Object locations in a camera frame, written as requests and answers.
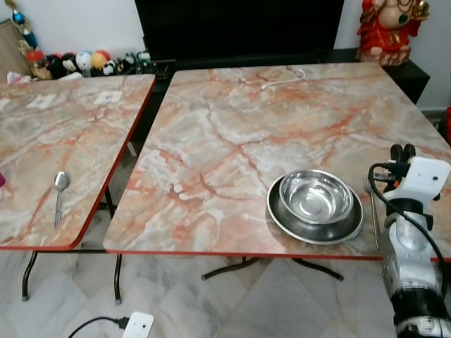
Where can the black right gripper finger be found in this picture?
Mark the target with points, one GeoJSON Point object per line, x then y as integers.
{"type": "Point", "coordinates": [396, 153]}
{"type": "Point", "coordinates": [409, 152]}

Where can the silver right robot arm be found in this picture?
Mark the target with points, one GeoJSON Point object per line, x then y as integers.
{"type": "Point", "coordinates": [409, 260]}

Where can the red fabric object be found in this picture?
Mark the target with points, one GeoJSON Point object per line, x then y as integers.
{"type": "Point", "coordinates": [448, 125]}

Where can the steel spoon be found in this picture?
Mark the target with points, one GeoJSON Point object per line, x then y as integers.
{"type": "Point", "coordinates": [374, 225]}
{"type": "Point", "coordinates": [62, 181]}

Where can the steel bowl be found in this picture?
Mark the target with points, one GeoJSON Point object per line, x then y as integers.
{"type": "Point", "coordinates": [316, 197]}

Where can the red laughing Buddha statue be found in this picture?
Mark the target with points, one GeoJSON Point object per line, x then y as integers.
{"type": "Point", "coordinates": [384, 35]}

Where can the marble pattern folding table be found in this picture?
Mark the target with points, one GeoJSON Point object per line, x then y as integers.
{"type": "Point", "coordinates": [63, 134]}
{"type": "Point", "coordinates": [232, 148]}

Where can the black television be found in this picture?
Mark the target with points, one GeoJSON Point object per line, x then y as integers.
{"type": "Point", "coordinates": [239, 28]}

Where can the panda plush toy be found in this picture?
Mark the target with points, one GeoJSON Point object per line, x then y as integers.
{"type": "Point", "coordinates": [109, 68]}

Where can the orange yellow toy ball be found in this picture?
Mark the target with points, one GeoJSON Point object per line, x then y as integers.
{"type": "Point", "coordinates": [101, 58]}

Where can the white blue toy ball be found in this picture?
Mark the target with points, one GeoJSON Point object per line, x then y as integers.
{"type": "Point", "coordinates": [84, 60]}

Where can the black plush toy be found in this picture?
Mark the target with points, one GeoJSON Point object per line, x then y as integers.
{"type": "Point", "coordinates": [68, 63]}

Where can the red figurine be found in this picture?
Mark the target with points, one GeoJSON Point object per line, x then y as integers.
{"type": "Point", "coordinates": [35, 62]}

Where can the blue hanging ornament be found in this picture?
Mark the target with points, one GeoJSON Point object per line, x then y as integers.
{"type": "Point", "coordinates": [19, 19]}

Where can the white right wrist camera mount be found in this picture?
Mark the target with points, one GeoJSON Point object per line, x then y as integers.
{"type": "Point", "coordinates": [426, 179]}

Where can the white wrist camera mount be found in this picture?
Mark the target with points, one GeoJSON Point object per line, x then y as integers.
{"type": "Point", "coordinates": [138, 325]}
{"type": "Point", "coordinates": [426, 179]}

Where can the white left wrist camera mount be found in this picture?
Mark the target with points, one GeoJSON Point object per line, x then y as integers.
{"type": "Point", "coordinates": [138, 325]}

